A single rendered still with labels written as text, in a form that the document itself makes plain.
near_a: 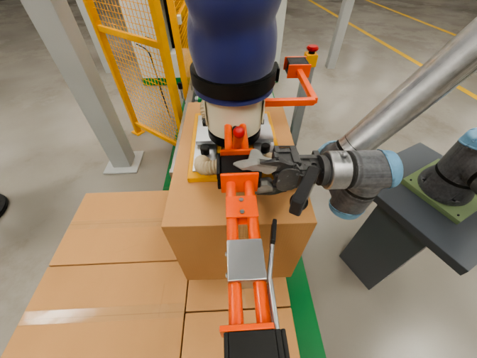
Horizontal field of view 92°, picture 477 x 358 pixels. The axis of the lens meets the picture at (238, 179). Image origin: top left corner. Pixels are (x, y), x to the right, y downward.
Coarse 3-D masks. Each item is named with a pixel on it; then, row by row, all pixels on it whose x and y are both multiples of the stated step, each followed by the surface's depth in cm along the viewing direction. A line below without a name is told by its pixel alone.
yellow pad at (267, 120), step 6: (264, 114) 87; (264, 120) 85; (270, 120) 85; (270, 126) 83; (252, 144) 76; (258, 144) 75; (264, 144) 72; (270, 144) 75; (276, 144) 76; (258, 150) 74; (264, 150) 71; (270, 150) 74; (264, 174) 67; (270, 174) 67
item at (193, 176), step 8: (200, 120) 84; (192, 136) 79; (192, 144) 76; (200, 144) 75; (208, 144) 75; (192, 152) 74; (200, 152) 73; (208, 152) 71; (216, 152) 74; (192, 160) 71; (192, 168) 68; (192, 176) 67; (200, 176) 67; (208, 176) 67
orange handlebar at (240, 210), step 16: (304, 80) 81; (224, 128) 63; (224, 144) 59; (240, 208) 44; (256, 208) 44; (240, 224) 45; (256, 224) 43; (240, 288) 35; (256, 288) 35; (240, 304) 34; (256, 304) 34; (240, 320) 32; (256, 320) 33
